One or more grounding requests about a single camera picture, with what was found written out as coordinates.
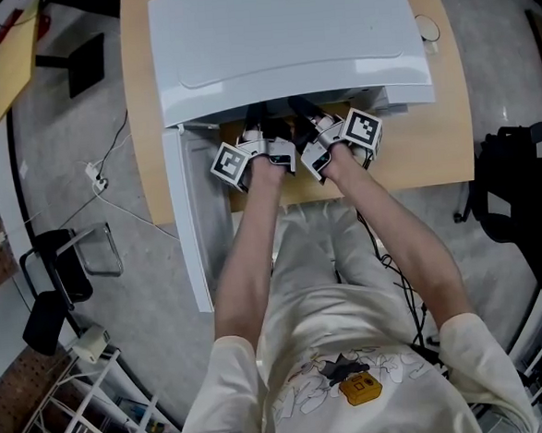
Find white microwave door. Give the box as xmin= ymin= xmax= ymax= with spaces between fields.
xmin=161 ymin=124 xmax=242 ymax=316

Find light trousers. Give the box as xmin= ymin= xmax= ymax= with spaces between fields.
xmin=265 ymin=194 xmax=416 ymax=305

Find white microwave oven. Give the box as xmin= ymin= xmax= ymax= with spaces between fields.
xmin=147 ymin=0 xmax=439 ymax=130

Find black folding chair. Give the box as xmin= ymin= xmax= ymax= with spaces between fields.
xmin=15 ymin=221 xmax=129 ymax=359

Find person's right forearm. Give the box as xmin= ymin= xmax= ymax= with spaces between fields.
xmin=324 ymin=141 xmax=474 ymax=337

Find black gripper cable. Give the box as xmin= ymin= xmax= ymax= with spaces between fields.
xmin=349 ymin=152 xmax=448 ymax=354

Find person's left forearm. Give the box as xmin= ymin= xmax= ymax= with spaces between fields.
xmin=202 ymin=162 xmax=299 ymax=343

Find white power strip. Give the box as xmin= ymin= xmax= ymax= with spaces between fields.
xmin=83 ymin=160 xmax=110 ymax=193

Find small wooden side table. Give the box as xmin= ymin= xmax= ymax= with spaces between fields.
xmin=0 ymin=0 xmax=112 ymax=127

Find white mug with dark rim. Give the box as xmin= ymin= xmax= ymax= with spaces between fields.
xmin=413 ymin=12 xmax=442 ymax=56

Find black power pack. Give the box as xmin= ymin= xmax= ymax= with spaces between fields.
xmin=411 ymin=340 xmax=450 ymax=380

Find white adapter box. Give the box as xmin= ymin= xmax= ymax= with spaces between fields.
xmin=69 ymin=323 xmax=114 ymax=365

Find white shelf rack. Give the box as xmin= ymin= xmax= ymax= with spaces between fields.
xmin=6 ymin=344 xmax=181 ymax=433

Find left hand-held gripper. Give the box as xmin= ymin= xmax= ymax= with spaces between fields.
xmin=206 ymin=101 xmax=301 ymax=197

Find cream printed t-shirt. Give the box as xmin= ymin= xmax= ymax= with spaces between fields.
xmin=163 ymin=271 xmax=540 ymax=433

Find black floor cable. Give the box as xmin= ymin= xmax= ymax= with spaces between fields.
xmin=62 ymin=108 xmax=137 ymax=217

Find white floor cable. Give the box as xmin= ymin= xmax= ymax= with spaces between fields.
xmin=90 ymin=127 xmax=181 ymax=247

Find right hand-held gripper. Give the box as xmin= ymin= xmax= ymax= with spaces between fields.
xmin=287 ymin=90 xmax=387 ymax=186

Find black office chair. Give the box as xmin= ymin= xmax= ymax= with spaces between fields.
xmin=447 ymin=121 xmax=542 ymax=309

